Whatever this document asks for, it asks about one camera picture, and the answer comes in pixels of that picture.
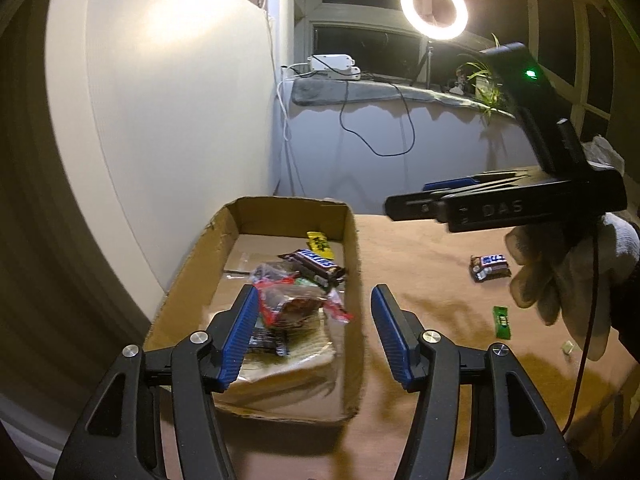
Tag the cardboard box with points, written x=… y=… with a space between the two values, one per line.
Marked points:
x=280 y=215

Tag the white electronic device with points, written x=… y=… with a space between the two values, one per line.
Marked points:
x=330 y=65

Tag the large clear cracker packet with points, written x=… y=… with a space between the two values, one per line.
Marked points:
x=300 y=355

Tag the yellow snack packet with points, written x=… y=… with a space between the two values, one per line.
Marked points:
x=320 y=243

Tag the white crumpled wrapper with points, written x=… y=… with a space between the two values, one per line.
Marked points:
x=605 y=152

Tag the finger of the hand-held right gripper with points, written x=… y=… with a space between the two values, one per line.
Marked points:
x=415 y=207
x=450 y=185

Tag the window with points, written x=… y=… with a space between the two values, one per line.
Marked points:
x=360 y=40

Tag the small brown chocolate bar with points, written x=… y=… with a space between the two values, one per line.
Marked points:
x=490 y=267

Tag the potted green plant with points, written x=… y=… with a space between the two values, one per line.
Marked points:
x=480 y=77

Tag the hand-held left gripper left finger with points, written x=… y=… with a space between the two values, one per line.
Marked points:
x=240 y=340

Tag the small green wrapped candy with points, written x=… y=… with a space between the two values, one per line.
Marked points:
x=567 y=348

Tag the small figurine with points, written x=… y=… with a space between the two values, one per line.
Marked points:
x=457 y=86

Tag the black snack packet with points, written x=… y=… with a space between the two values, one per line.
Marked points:
x=267 y=341

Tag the plain green wrapped snack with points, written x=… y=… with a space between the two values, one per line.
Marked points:
x=305 y=282

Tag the long brown chocolate bar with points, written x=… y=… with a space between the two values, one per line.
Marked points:
x=315 y=262

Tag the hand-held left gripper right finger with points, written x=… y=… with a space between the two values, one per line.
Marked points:
x=392 y=340

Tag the green snack packet with print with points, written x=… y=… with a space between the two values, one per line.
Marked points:
x=501 y=321

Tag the person's right hand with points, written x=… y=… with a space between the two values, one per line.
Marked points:
x=565 y=270

